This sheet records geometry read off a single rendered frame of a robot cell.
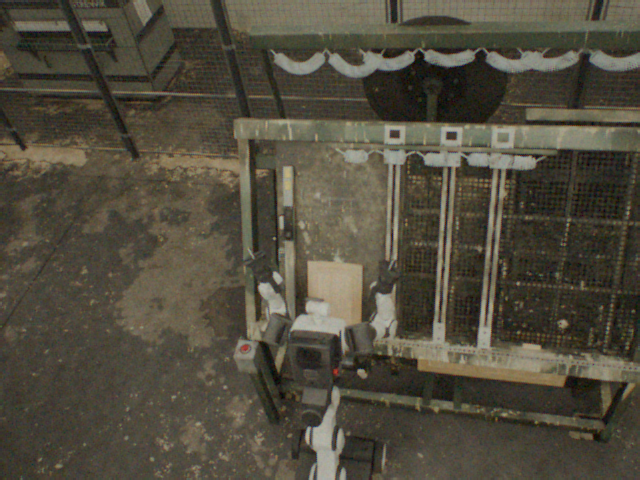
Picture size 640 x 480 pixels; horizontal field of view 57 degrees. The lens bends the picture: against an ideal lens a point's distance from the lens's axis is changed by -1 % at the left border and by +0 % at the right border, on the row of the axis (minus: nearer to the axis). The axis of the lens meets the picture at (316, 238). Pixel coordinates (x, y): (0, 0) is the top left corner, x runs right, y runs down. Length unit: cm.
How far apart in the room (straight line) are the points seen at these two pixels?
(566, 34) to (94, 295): 407
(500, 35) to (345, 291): 157
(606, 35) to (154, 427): 367
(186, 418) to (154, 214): 219
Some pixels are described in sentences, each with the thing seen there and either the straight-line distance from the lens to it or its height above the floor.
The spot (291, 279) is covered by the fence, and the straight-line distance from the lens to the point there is 341.
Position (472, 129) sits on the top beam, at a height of 195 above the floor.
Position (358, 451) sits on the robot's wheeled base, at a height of 21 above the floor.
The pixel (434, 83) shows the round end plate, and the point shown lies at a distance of 344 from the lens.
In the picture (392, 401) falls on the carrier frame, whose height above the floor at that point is 18.
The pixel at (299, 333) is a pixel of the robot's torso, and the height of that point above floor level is 139.
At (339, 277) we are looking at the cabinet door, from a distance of 336.
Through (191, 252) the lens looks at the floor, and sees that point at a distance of 536.
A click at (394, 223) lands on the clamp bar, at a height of 149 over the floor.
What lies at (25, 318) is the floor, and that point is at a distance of 559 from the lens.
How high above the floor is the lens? 379
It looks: 47 degrees down
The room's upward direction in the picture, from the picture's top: 11 degrees counter-clockwise
